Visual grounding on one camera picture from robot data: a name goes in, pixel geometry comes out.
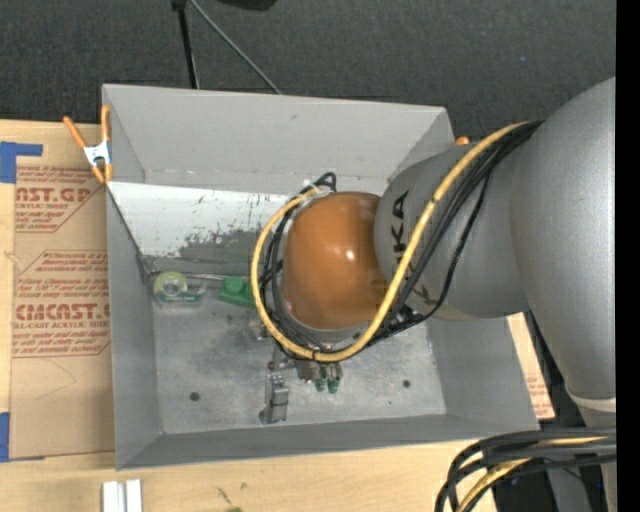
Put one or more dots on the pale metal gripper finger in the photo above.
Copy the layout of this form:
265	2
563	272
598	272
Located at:
276	411
276	381

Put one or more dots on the grey metal bin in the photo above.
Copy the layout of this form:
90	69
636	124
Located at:
210	360

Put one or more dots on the green plastic block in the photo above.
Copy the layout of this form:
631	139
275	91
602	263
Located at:
235	291

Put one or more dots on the green tape dispenser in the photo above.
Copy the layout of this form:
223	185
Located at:
172	289

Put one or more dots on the brown cardboard board red print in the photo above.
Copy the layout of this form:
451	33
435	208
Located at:
55	380

